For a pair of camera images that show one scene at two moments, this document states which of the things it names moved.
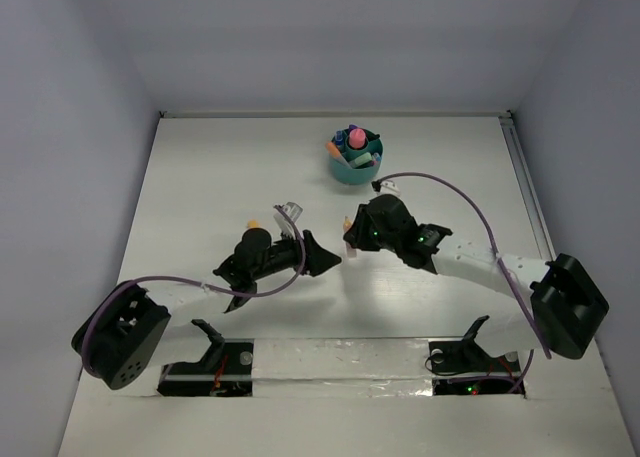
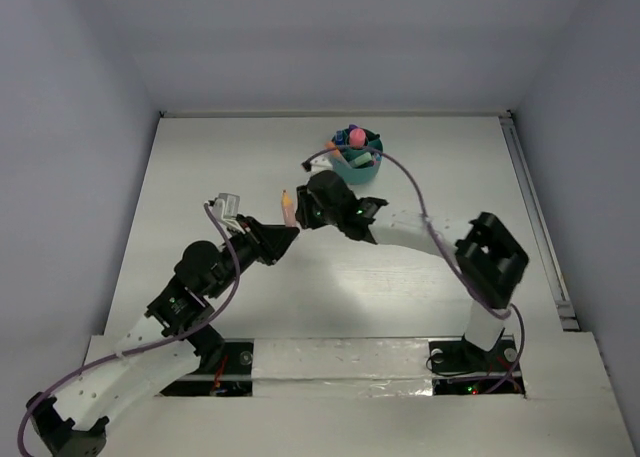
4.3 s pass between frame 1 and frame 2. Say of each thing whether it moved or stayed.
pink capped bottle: stayed
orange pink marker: moved
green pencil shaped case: stayed
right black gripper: moved
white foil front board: stayed
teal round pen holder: stayed
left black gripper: moved
